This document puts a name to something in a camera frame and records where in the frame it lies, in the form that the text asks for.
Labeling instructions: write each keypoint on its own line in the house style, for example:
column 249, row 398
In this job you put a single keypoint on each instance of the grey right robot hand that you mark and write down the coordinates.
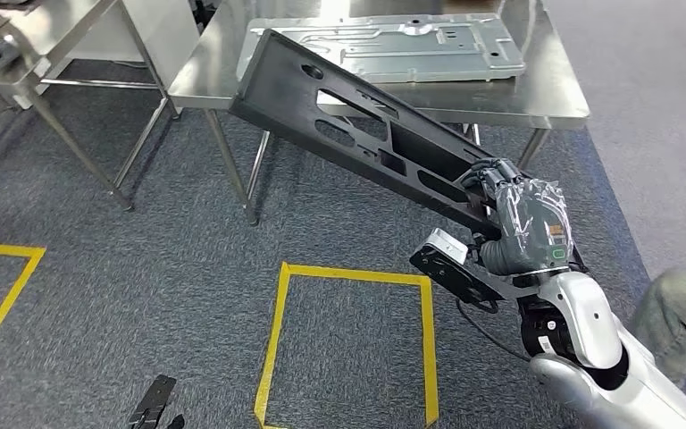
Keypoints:
column 532, row 231

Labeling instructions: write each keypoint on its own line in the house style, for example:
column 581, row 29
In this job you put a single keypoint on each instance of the black plastic panel part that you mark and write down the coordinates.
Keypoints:
column 284, row 89

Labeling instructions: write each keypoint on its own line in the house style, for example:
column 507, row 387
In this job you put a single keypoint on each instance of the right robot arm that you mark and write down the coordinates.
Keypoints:
column 585, row 331

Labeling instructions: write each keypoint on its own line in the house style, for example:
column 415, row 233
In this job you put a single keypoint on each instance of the person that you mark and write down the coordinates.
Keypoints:
column 680, row 314

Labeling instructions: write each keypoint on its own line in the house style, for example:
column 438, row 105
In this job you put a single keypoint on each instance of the yellow floor tape square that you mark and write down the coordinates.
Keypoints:
column 355, row 275
column 17, row 278

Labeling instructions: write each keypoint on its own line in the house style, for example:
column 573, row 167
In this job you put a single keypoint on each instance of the large stamped metal plate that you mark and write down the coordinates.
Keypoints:
column 408, row 53

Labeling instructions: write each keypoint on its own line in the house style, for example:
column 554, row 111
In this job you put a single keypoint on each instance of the grey tripod stand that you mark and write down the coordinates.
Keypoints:
column 213, row 71

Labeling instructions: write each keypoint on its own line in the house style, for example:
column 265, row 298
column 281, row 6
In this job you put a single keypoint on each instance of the plain white cabinet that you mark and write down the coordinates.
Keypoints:
column 159, row 35

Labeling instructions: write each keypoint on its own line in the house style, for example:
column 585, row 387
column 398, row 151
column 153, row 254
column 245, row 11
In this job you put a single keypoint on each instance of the small stainless steel table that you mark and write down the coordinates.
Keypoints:
column 53, row 35

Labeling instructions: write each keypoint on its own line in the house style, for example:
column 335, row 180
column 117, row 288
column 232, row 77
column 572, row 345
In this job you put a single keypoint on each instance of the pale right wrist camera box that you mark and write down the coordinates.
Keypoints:
column 445, row 246

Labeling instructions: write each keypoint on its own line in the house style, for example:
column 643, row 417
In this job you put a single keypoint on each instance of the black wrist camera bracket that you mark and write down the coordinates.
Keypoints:
column 455, row 278

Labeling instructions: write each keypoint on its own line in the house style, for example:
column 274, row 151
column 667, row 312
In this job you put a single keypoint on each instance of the black perforated bracket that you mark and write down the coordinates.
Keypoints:
column 155, row 399

